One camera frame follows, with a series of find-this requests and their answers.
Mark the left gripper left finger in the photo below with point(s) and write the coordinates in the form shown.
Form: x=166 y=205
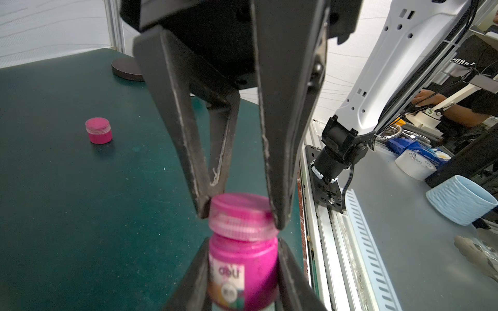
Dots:
x=191 y=293

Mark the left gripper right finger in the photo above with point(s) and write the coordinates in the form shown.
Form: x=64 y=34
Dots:
x=295 y=292

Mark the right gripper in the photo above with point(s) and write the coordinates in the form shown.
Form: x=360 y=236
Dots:
x=186 y=46

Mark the magenta paint jar back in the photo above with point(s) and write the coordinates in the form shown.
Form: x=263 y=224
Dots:
x=242 y=275

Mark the magenta paint jar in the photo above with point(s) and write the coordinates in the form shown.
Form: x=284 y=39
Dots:
x=99 y=130
x=242 y=275

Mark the magenta lid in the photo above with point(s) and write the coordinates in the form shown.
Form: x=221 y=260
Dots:
x=242 y=217

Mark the person forearm in background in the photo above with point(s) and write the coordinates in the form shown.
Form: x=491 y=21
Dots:
x=461 y=115

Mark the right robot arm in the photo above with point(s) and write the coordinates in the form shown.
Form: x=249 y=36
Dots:
x=417 y=38

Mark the metal hook tree stand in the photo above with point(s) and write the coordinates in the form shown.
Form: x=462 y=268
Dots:
x=127 y=68

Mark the green table mat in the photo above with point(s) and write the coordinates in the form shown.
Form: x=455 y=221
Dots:
x=85 y=226

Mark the light blue textured cup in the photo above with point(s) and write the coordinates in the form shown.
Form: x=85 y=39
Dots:
x=461 y=200

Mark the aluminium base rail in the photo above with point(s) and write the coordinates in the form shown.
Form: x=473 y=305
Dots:
x=336 y=268

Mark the white slotted cable duct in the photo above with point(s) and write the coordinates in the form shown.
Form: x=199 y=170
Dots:
x=376 y=286

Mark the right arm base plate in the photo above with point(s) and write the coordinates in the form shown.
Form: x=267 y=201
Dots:
x=325 y=193

